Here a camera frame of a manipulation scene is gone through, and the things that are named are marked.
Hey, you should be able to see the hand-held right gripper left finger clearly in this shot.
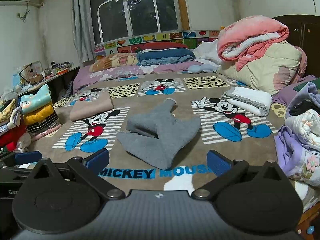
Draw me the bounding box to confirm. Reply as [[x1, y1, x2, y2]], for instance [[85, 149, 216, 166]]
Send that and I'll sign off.
[[31, 148, 126, 200]]

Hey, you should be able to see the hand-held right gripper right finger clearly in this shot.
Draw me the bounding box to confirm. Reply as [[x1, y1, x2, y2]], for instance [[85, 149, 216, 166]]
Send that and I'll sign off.
[[191, 149, 290, 200]]

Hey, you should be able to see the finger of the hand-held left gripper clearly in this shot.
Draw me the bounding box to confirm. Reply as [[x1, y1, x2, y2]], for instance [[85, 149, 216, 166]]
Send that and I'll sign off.
[[14, 151, 42, 166]]

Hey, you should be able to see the grey towel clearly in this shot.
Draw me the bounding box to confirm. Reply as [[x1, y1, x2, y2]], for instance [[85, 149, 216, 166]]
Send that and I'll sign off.
[[116, 98, 202, 170]]

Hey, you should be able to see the red garment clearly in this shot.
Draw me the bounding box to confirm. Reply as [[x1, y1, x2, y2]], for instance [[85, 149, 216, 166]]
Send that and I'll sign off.
[[0, 125, 28, 147]]

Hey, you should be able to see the pink folded garment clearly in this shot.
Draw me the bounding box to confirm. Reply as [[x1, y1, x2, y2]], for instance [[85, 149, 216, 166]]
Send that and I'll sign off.
[[30, 124, 62, 142]]

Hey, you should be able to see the dark striped folded garment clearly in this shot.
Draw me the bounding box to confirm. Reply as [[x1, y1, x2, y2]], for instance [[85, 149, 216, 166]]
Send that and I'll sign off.
[[26, 114, 60, 137]]

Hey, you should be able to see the yellow knit garment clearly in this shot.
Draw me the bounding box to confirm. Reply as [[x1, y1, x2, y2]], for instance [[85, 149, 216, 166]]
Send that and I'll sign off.
[[23, 104, 55, 125]]

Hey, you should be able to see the yellow patterned garment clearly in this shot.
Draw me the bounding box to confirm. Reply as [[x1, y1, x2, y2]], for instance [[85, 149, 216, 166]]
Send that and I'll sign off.
[[0, 99, 17, 124]]

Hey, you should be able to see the beige folded garment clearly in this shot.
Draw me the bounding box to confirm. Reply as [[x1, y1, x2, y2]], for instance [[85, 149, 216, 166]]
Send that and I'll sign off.
[[69, 91, 114, 122]]

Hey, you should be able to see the teal folded garment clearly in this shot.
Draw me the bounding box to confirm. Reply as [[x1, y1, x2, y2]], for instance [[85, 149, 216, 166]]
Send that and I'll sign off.
[[20, 84, 52, 114]]

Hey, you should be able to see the white folded garment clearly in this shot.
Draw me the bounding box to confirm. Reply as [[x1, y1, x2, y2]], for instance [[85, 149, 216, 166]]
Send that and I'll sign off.
[[221, 86, 272, 117]]

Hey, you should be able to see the cartoon mouse printed blanket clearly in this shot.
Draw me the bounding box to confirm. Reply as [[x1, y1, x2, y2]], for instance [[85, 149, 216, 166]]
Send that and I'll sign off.
[[31, 74, 313, 213]]

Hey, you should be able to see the purple flower garment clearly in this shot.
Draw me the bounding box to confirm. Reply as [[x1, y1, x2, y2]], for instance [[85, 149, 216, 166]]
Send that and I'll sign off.
[[274, 126, 320, 187]]

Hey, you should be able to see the dark cluttered desk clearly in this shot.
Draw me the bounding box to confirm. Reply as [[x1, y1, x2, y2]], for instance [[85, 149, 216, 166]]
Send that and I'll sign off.
[[17, 66, 80, 103]]

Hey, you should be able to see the black desk lamp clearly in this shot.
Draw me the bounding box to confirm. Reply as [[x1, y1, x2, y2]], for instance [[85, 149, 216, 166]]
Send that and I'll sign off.
[[19, 63, 33, 80]]

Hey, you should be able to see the purple bedsheet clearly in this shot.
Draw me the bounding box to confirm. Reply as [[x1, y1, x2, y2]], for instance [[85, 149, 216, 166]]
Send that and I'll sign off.
[[72, 61, 200, 94]]

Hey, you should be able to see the white floral quilted garment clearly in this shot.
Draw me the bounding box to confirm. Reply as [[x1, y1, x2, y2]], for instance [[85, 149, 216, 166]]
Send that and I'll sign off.
[[285, 110, 320, 150]]

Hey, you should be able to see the light blue cloth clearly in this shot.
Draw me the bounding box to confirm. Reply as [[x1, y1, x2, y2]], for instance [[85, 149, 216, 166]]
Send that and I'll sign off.
[[187, 64, 219, 74]]

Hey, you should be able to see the cream quilt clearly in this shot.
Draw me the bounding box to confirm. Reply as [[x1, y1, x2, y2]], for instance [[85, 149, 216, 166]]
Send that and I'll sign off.
[[217, 40, 307, 95]]

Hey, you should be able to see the white crumpled cloth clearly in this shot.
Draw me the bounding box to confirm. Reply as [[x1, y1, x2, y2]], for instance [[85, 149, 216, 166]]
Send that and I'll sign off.
[[192, 39, 225, 65]]

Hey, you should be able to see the lavender garment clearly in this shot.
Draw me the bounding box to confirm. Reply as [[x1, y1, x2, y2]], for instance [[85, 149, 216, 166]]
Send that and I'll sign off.
[[286, 81, 320, 117]]

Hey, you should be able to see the blue folded quilt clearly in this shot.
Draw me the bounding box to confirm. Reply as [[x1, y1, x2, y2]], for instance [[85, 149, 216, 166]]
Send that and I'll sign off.
[[136, 48, 196, 67]]

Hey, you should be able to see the red pillow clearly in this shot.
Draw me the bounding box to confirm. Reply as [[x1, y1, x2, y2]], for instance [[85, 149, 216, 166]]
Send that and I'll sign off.
[[142, 42, 189, 52]]

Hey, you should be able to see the pink quilt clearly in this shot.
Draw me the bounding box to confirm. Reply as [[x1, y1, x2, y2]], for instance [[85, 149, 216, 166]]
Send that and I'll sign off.
[[216, 15, 290, 72]]

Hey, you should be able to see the grey curtain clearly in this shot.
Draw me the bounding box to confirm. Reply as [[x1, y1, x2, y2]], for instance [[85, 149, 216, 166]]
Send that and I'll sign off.
[[71, 0, 97, 63]]

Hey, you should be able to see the window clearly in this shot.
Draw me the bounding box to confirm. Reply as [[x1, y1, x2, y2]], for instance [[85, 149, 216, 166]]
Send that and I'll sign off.
[[89, 0, 190, 44]]

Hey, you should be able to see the dark wooden wardrobe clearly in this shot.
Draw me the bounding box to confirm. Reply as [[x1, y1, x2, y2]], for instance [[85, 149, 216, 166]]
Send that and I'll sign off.
[[271, 14, 320, 78]]

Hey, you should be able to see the wooden bed frame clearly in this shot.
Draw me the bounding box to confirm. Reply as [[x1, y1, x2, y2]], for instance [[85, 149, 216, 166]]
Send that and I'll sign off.
[[295, 200, 320, 235]]

